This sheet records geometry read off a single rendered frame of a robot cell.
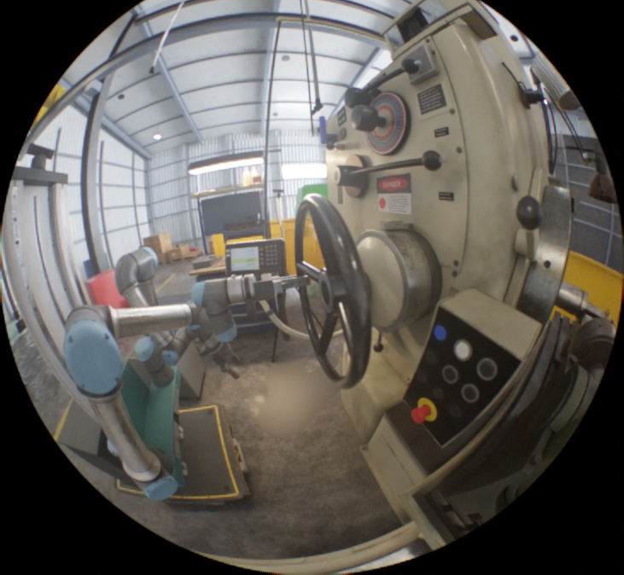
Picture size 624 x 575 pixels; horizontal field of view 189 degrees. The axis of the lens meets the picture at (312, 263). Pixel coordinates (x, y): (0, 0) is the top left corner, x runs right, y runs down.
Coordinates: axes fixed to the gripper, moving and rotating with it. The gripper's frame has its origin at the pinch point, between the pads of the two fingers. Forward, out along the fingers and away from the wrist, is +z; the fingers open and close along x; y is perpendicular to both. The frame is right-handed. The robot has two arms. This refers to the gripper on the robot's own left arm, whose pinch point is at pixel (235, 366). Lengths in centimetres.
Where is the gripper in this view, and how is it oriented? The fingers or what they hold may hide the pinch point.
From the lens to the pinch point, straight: 98.7
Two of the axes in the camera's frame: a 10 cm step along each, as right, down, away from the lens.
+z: 4.7, 8.3, 3.0
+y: 8.2, -5.4, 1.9
